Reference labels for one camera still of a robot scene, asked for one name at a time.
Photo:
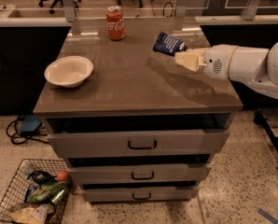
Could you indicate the grey drawer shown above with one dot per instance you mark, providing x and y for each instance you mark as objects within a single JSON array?
[
  {"x": 139, "y": 194},
  {"x": 139, "y": 173},
  {"x": 135, "y": 144}
]

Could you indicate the yellow snack packet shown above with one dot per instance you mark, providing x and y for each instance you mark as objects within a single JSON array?
[{"x": 32, "y": 215}]

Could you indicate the top grey drawer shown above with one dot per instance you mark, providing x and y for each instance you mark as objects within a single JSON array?
[{"x": 135, "y": 144}]

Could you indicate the blue rxbar blueberry wrapper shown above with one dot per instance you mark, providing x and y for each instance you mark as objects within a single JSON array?
[{"x": 169, "y": 45}]

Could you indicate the orange round fruit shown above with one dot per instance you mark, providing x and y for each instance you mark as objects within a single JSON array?
[{"x": 62, "y": 176}]

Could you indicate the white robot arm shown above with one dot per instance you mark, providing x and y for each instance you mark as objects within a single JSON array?
[{"x": 256, "y": 68}]

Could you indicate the black wire basket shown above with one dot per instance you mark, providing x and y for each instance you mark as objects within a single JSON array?
[{"x": 31, "y": 174}]

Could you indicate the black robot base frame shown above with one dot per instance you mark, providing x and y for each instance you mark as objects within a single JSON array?
[{"x": 260, "y": 120}]

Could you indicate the green snack bag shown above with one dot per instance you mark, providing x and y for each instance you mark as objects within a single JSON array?
[{"x": 45, "y": 192}]

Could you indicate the bottom grey drawer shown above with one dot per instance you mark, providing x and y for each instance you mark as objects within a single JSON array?
[{"x": 139, "y": 194}]

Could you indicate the orange coca-cola can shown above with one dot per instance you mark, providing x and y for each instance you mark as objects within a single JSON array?
[{"x": 115, "y": 23}]

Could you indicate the grey drawer cabinet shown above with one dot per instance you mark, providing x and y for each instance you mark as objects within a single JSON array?
[{"x": 135, "y": 89}]

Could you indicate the blue foot pedal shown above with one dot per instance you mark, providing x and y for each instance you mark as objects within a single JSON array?
[{"x": 30, "y": 124}]

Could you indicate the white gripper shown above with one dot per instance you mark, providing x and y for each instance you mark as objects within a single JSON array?
[{"x": 215, "y": 62}]

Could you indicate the white paper bowl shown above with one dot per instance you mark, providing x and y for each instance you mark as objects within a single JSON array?
[{"x": 69, "y": 72}]

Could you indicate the middle grey drawer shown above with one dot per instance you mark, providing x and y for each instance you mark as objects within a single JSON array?
[{"x": 139, "y": 173}]

